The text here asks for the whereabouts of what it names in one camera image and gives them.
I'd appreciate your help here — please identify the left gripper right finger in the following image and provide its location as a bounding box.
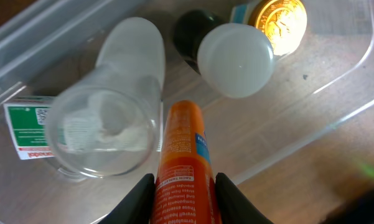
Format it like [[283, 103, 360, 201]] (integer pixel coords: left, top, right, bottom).
[[215, 172, 273, 224]]

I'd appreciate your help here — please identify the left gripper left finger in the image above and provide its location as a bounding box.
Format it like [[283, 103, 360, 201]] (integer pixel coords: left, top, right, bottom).
[[98, 174, 156, 224]]

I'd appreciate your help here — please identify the orange tube white cap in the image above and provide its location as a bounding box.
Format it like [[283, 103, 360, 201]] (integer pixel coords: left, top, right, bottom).
[[150, 100, 222, 224]]

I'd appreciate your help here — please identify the white spray bottle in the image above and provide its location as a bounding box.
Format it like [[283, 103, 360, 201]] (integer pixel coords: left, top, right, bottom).
[[45, 17, 166, 178]]

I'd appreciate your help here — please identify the white green medicine box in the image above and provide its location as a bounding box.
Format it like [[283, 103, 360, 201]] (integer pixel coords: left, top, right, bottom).
[[4, 94, 150, 160]]

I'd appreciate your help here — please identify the dark bottle white cap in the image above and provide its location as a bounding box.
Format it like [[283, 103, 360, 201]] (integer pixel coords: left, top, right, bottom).
[[172, 9, 275, 98]]

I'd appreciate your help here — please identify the small jar gold lid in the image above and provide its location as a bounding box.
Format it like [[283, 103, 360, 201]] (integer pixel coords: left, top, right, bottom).
[[230, 0, 307, 57]]

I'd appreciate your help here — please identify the clear plastic container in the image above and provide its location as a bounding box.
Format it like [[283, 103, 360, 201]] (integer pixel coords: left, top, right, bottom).
[[0, 1, 374, 223]]

